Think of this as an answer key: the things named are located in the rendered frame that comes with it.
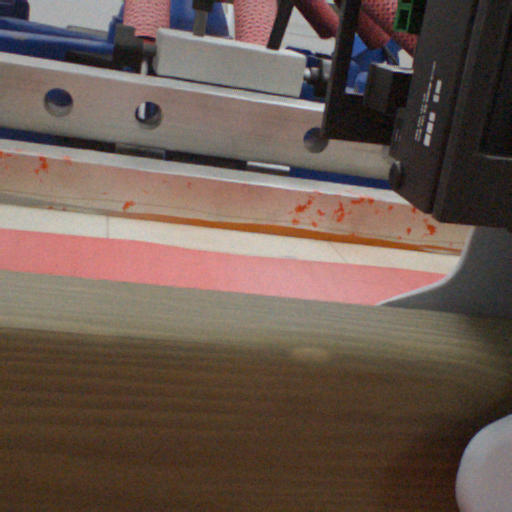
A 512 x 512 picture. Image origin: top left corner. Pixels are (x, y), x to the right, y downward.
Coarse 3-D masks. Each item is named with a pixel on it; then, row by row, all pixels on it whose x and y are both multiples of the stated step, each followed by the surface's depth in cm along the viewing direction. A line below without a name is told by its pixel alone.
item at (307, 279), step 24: (264, 264) 50; (288, 264) 51; (312, 264) 52; (336, 264) 53; (288, 288) 46; (312, 288) 47; (336, 288) 48; (360, 288) 49; (384, 288) 50; (408, 288) 51
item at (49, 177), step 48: (0, 144) 53; (0, 192) 52; (48, 192) 53; (96, 192) 53; (144, 192) 54; (192, 192) 55; (240, 192) 55; (288, 192) 56; (336, 192) 57; (384, 192) 60; (336, 240) 58; (384, 240) 59; (432, 240) 59
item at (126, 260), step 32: (0, 256) 43; (32, 256) 44; (64, 256) 45; (96, 256) 46; (128, 256) 47; (160, 256) 48; (192, 256) 49; (224, 256) 50; (224, 288) 45; (256, 288) 45
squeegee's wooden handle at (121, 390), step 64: (0, 320) 13; (64, 320) 14; (128, 320) 14; (192, 320) 14; (256, 320) 15; (320, 320) 16; (384, 320) 16; (448, 320) 17; (0, 384) 13; (64, 384) 14; (128, 384) 14; (192, 384) 14; (256, 384) 14; (320, 384) 15; (384, 384) 15; (448, 384) 15; (0, 448) 14; (64, 448) 14; (128, 448) 14; (192, 448) 15; (256, 448) 15; (320, 448) 15; (384, 448) 15; (448, 448) 16
